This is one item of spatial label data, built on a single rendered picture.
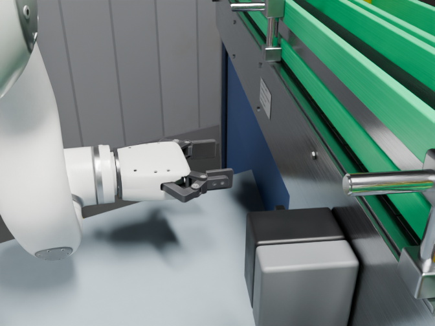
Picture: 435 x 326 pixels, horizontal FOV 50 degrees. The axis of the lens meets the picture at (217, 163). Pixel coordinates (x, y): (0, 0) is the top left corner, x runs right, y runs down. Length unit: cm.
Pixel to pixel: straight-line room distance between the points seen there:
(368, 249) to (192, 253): 44
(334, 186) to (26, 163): 33
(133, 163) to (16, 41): 45
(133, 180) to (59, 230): 13
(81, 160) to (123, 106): 177
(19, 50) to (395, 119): 25
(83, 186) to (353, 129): 38
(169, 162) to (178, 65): 182
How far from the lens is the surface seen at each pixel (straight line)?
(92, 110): 238
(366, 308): 40
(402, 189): 26
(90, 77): 233
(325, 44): 51
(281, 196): 74
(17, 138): 54
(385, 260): 35
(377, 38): 57
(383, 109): 38
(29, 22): 25
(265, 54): 69
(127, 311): 70
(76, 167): 66
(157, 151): 70
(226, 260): 76
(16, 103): 50
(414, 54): 50
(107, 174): 65
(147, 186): 66
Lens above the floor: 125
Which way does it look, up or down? 30 degrees down
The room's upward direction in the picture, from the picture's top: straight up
